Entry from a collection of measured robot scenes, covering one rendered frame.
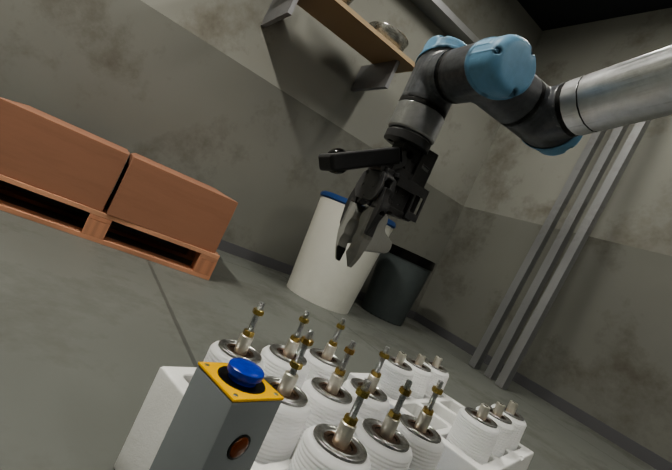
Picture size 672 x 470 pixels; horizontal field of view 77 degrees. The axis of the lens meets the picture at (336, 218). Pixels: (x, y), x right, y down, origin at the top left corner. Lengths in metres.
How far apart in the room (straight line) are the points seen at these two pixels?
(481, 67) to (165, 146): 2.76
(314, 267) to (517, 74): 2.42
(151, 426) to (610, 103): 0.78
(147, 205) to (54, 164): 0.40
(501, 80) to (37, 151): 1.93
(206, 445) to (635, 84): 0.59
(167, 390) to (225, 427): 0.31
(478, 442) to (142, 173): 1.72
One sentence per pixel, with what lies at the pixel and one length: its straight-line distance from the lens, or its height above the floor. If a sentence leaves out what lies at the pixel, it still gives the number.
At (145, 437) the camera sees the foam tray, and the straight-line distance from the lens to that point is 0.80.
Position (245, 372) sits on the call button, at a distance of 0.47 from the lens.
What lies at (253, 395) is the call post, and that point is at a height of 0.31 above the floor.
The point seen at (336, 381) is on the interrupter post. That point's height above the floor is 0.27.
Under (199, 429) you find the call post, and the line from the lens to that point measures 0.48.
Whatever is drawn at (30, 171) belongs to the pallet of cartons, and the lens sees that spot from 2.20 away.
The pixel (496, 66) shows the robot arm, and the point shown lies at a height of 0.75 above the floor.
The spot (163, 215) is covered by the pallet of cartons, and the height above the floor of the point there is 0.22.
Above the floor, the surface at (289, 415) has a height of 0.24.
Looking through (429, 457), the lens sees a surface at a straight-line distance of 0.80.
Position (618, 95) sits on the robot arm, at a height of 0.78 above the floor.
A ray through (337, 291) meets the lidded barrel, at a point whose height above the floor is 0.14.
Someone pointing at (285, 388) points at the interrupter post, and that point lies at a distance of 0.67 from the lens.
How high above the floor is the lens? 0.50
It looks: 2 degrees up
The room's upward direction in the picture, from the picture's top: 25 degrees clockwise
